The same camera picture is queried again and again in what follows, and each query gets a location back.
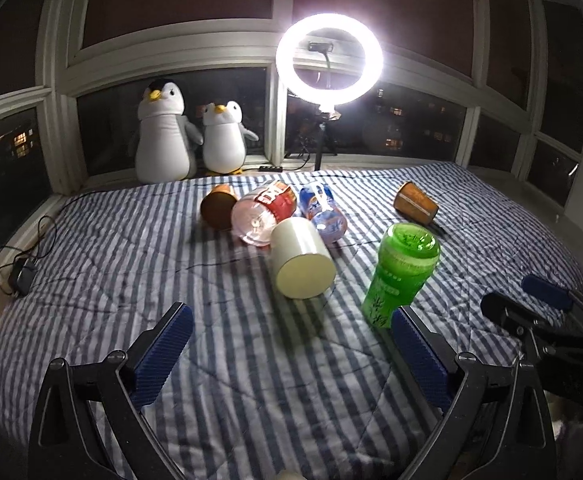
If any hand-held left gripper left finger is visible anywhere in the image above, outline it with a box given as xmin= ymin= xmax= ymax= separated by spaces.
xmin=28 ymin=302 xmax=194 ymax=480

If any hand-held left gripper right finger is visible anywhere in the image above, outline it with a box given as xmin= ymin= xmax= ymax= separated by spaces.
xmin=390 ymin=306 xmax=557 ymax=480

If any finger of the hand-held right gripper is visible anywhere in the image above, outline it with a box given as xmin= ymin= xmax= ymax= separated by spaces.
xmin=480 ymin=291 xmax=539 ymax=343
xmin=521 ymin=274 xmax=583 ymax=322

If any cream cup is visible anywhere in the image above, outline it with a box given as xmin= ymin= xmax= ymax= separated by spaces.
xmin=270 ymin=217 xmax=337 ymax=301

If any orange-brown paper cup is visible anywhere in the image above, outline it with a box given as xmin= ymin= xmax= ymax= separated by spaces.
xmin=393 ymin=181 xmax=439 ymax=225

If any brown cup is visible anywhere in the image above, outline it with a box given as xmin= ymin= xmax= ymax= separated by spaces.
xmin=200 ymin=184 xmax=238 ymax=231

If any clear cup with red label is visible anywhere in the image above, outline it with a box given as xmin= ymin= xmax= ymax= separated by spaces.
xmin=230 ymin=180 xmax=298 ymax=247

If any clear cup with blue label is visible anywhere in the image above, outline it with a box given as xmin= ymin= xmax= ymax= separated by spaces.
xmin=299 ymin=182 xmax=348 ymax=244

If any green plastic bottle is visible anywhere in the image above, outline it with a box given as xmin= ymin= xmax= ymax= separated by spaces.
xmin=361 ymin=222 xmax=441 ymax=329

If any blue striped blanket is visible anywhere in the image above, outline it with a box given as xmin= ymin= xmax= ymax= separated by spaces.
xmin=0 ymin=162 xmax=583 ymax=480

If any large penguin plush toy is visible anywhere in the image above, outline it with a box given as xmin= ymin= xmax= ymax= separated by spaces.
xmin=128 ymin=78 xmax=204 ymax=184

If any small penguin plush toy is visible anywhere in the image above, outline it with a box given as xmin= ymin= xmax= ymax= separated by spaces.
xmin=201 ymin=101 xmax=260 ymax=176

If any black tripod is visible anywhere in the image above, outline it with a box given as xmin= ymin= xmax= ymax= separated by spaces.
xmin=286 ymin=110 xmax=342 ymax=172

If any phone holder on gooseneck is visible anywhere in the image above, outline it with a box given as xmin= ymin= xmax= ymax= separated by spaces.
xmin=307 ymin=40 xmax=335 ymax=83

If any black power adapter with cable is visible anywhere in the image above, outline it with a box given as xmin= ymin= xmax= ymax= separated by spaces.
xmin=0 ymin=191 xmax=103 ymax=301

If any ring light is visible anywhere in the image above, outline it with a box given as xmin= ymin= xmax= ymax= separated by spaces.
xmin=275 ymin=13 xmax=385 ymax=111

